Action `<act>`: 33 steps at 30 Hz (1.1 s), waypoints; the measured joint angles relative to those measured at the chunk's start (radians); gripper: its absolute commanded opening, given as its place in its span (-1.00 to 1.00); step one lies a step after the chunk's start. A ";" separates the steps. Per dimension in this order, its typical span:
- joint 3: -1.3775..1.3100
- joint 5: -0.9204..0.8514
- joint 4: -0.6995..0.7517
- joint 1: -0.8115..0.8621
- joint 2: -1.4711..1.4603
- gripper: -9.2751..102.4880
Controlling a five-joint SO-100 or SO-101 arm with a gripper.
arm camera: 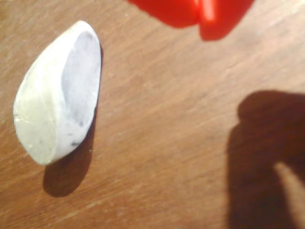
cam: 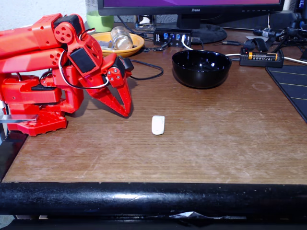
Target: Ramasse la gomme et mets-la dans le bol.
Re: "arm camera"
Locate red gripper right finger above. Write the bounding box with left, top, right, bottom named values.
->
left=199, top=0, right=254, bottom=40

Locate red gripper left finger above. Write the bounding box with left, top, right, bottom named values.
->
left=127, top=0, right=199, bottom=29

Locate white rubber eraser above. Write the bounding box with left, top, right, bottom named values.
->
left=13, top=20, right=102, bottom=166

